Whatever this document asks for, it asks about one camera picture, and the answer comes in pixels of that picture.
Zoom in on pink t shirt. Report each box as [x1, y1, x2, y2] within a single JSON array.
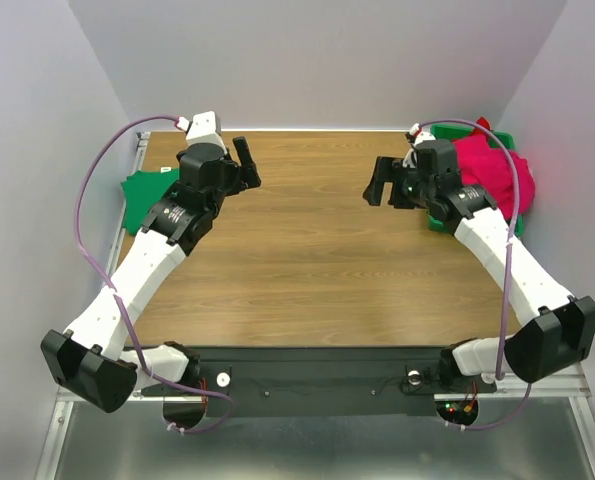
[[453, 135, 535, 221]]

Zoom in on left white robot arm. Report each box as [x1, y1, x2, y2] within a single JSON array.
[[40, 137, 261, 413]]

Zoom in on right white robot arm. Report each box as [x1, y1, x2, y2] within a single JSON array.
[[363, 139, 595, 390]]

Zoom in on green plastic bin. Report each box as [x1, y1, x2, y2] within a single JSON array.
[[430, 123, 524, 237]]

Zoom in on folded green t shirt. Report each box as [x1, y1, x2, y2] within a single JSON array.
[[121, 167, 179, 236]]

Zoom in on dark red t shirt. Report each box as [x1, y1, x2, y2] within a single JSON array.
[[477, 117, 491, 130]]

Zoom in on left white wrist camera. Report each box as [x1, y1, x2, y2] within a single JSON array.
[[186, 111, 226, 150]]

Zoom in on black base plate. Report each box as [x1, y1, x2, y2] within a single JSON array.
[[141, 344, 498, 419]]

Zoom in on aluminium rail frame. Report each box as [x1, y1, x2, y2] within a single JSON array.
[[34, 130, 595, 480]]

